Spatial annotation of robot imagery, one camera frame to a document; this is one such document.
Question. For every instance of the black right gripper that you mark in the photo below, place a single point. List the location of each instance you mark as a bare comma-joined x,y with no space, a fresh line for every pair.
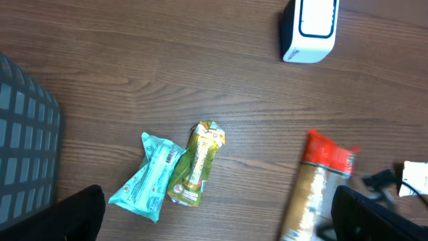
377,185

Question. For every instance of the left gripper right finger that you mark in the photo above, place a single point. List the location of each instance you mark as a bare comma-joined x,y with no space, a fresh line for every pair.
356,217

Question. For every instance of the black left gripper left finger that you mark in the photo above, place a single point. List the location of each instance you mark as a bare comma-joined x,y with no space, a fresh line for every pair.
78,217

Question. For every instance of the orange pasta package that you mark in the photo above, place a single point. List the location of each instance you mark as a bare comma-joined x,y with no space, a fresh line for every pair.
323,167

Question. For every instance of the teal snack packet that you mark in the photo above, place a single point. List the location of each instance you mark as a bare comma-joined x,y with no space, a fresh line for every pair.
144,192

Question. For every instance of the green snack pouch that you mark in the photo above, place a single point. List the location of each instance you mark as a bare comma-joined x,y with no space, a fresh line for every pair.
188,181

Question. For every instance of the white barcode scanner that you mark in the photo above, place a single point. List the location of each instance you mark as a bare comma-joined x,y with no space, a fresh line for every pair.
308,30

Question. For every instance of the grey plastic mesh basket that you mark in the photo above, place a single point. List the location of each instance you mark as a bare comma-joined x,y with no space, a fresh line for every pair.
32,130

